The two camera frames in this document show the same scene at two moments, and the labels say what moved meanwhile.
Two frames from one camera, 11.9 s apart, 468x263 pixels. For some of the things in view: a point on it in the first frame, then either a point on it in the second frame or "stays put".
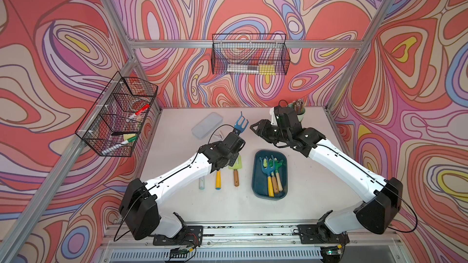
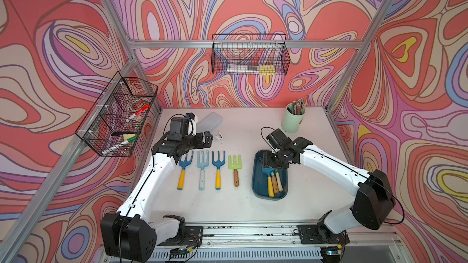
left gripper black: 234,158 → 200,144
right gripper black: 263,125 → 267,161
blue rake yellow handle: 239,127 → 183,164
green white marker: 113,148 stays put
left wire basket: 114,123 stays put
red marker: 145,106 stays put
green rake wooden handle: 237,165 stays put
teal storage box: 259,179 stays put
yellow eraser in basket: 267,69 stays put
